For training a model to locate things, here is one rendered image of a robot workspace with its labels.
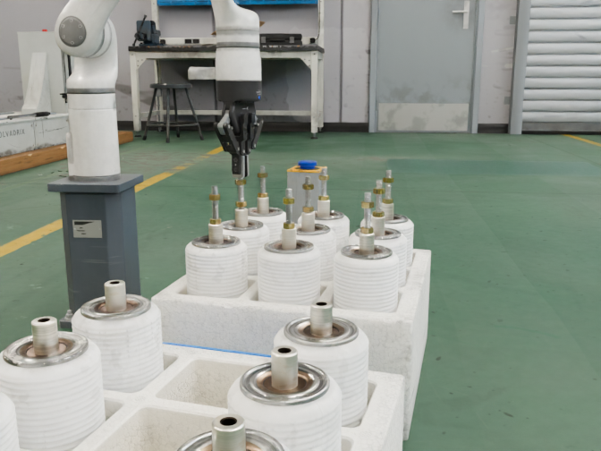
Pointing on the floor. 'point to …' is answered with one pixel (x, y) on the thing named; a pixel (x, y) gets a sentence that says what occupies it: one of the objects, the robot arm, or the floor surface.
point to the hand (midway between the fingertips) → (240, 165)
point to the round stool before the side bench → (169, 110)
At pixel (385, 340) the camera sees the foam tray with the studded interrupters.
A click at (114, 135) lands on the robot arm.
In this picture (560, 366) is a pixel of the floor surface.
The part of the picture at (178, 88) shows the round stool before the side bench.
